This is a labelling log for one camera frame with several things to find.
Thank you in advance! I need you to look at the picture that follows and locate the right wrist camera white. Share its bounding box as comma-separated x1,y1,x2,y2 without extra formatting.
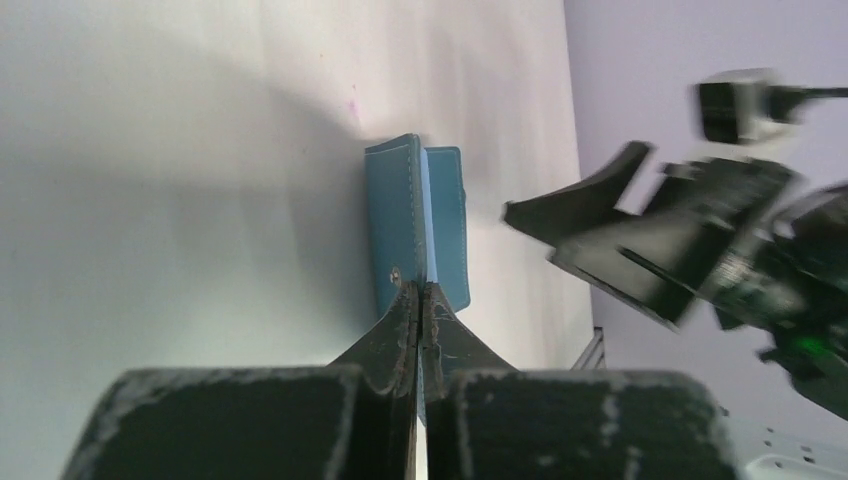
692,68,808,147

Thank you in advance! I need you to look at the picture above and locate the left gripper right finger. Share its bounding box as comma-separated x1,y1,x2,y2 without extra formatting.
421,283,739,479

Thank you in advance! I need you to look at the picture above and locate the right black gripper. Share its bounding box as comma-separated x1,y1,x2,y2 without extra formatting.
503,141,847,417

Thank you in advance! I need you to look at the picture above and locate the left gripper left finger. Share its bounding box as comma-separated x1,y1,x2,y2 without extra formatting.
63,282,420,479

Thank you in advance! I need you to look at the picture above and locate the blue leather card holder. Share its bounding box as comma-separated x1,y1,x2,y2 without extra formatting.
334,134,504,440

